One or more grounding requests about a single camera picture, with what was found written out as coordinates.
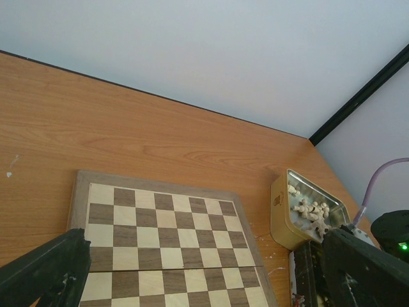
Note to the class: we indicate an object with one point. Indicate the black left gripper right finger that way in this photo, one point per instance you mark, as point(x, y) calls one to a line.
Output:
point(359, 274)

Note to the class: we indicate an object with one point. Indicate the pile of white chess pieces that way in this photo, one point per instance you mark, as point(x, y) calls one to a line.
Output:
point(308, 210)

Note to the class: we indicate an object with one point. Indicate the silver tin tray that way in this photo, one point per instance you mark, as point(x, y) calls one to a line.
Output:
point(281, 228)

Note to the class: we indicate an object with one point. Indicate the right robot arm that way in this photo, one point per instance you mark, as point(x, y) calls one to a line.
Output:
point(391, 232)

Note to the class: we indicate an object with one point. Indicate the gold tin tray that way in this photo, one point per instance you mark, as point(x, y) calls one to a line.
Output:
point(307, 281)

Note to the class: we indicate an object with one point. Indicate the wooden folding chess board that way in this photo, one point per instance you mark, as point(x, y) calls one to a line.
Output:
point(161, 244)

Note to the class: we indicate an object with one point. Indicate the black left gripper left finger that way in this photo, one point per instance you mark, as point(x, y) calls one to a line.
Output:
point(53, 274)

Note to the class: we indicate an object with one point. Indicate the black frame post right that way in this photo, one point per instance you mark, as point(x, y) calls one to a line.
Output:
point(373, 85)

